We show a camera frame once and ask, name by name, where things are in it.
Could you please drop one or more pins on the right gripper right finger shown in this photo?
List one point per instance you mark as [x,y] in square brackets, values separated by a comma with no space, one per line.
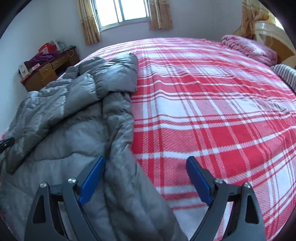
[245,221]

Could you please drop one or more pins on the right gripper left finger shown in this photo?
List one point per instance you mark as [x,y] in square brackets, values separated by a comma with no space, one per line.
[45,221]

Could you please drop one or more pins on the grey quilted down jacket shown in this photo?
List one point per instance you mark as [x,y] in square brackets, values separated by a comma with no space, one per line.
[61,129]

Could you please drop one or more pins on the purple clothes on desk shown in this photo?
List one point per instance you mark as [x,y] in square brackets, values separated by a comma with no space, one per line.
[41,58]

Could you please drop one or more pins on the white box on desk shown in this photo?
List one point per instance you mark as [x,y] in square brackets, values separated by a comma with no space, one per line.
[23,70]

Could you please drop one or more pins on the brown wooden desk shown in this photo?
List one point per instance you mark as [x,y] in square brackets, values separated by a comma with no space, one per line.
[51,70]

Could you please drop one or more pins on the flat pink box on desk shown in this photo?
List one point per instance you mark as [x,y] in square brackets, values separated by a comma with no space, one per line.
[34,68]

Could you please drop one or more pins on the red box on desk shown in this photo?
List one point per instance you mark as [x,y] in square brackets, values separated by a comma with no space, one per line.
[47,48]

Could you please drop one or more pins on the red white plaid bedsheet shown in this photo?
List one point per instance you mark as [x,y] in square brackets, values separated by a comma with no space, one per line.
[232,113]

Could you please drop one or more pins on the left beige curtain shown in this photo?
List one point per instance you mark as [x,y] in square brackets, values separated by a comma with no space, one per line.
[88,23]

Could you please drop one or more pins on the striped pillow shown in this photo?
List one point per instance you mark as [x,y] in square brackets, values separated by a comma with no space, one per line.
[287,74]

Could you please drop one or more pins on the pink folded quilt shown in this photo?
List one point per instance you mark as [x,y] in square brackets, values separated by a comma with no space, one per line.
[251,49]

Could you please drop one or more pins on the wooden headboard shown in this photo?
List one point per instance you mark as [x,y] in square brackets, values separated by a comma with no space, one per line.
[276,39]

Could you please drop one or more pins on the right beige curtain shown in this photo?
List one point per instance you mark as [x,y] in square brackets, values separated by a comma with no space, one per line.
[160,15]

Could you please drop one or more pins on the beige curtain near headboard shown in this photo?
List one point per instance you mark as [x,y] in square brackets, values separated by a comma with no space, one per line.
[252,11]

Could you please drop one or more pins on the window with metal frame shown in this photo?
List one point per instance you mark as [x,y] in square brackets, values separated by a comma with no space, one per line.
[114,13]

